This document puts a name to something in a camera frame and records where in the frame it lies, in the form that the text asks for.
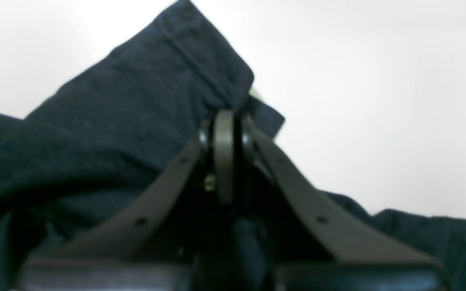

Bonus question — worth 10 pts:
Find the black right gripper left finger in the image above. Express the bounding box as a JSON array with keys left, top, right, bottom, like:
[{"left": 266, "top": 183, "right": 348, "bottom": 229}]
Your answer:
[{"left": 17, "top": 110, "right": 235, "bottom": 291}]

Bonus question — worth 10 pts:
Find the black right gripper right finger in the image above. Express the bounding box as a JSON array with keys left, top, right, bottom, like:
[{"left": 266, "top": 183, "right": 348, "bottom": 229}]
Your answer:
[{"left": 235, "top": 116, "right": 451, "bottom": 291}]

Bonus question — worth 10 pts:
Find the dark long-sleeve shirt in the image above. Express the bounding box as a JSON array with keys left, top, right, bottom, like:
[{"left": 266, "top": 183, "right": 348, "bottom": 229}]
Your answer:
[{"left": 0, "top": 0, "right": 466, "bottom": 291}]

